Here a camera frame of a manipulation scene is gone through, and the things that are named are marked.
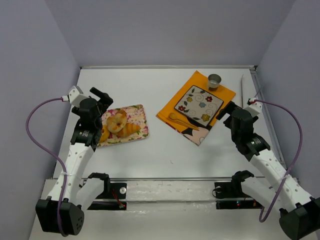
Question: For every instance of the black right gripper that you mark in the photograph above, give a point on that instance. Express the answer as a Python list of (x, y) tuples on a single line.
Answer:
[(227, 111)]

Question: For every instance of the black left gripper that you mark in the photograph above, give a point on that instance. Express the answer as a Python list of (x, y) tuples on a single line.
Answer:
[(100, 100)]

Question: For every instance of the metal tongs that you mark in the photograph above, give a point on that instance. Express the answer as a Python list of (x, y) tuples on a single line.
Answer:
[(242, 91)]

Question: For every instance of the round bagel bread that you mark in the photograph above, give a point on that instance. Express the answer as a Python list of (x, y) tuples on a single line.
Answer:
[(116, 122)]

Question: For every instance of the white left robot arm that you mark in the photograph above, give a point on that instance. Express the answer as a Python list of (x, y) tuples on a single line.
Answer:
[(63, 210)]

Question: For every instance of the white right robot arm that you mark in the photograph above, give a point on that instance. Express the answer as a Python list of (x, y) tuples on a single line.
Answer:
[(299, 211)]

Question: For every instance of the brown small pastry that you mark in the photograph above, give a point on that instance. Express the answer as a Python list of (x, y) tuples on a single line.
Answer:
[(122, 112)]

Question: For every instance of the square floral ceramic plate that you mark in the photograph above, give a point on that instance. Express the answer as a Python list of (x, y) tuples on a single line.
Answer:
[(199, 105)]

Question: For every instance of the small metal cup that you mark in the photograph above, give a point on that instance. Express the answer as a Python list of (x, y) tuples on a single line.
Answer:
[(214, 81)]

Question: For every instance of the small yellow donut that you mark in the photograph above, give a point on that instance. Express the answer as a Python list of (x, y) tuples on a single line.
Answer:
[(104, 134)]

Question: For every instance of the floral rectangular tray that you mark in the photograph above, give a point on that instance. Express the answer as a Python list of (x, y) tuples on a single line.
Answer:
[(136, 115)]

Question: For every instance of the orange cloth napkin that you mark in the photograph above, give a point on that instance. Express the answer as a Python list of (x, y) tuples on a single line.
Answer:
[(201, 81)]

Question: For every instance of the golden croissant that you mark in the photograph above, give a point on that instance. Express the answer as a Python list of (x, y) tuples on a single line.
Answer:
[(128, 130)]

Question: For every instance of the wooden spoon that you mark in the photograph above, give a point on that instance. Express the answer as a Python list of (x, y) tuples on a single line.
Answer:
[(178, 119)]

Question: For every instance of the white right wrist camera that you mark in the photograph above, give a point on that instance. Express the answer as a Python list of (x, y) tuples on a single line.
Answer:
[(254, 107)]

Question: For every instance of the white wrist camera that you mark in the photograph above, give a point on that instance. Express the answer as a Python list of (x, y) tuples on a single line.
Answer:
[(75, 96), (254, 107)]

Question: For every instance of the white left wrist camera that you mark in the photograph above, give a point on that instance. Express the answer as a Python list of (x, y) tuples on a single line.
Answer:
[(75, 96)]

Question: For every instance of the aluminium front rail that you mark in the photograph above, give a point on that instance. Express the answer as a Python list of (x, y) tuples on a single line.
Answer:
[(117, 179)]

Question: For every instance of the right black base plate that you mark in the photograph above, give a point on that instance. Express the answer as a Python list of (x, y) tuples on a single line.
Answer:
[(229, 199)]

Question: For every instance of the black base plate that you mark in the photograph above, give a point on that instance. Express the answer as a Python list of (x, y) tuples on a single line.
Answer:
[(113, 199), (229, 199)]

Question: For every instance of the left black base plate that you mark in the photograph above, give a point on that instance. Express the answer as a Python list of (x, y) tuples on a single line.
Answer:
[(113, 199)]

